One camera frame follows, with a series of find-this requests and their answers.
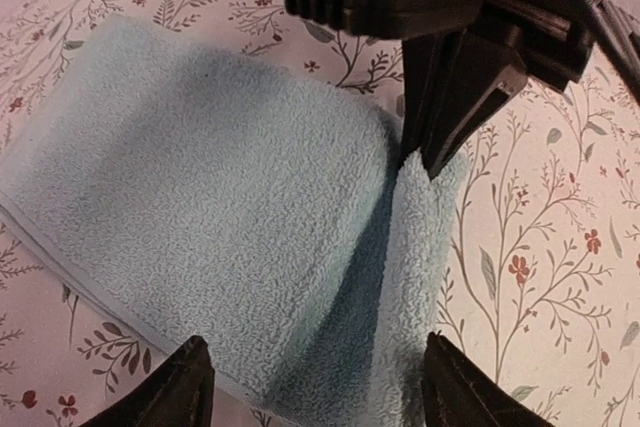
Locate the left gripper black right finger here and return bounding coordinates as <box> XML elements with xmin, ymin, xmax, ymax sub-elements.
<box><xmin>422</xmin><ymin>332</ymin><xmax>550</xmax><ymax>427</ymax></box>

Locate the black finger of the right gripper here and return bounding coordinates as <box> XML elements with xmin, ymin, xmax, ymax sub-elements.
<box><xmin>422</xmin><ymin>29</ymin><xmax>527</xmax><ymax>179</ymax></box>
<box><xmin>401</xmin><ymin>31</ymin><xmax>465</xmax><ymax>155</ymax></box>

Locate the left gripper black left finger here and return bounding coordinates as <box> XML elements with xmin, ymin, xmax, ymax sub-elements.
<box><xmin>82</xmin><ymin>336</ymin><xmax>215</xmax><ymax>427</ymax></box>

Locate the light blue towel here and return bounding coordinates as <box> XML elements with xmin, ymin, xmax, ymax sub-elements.
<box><xmin>1</xmin><ymin>17</ymin><xmax>466</xmax><ymax>426</ymax></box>

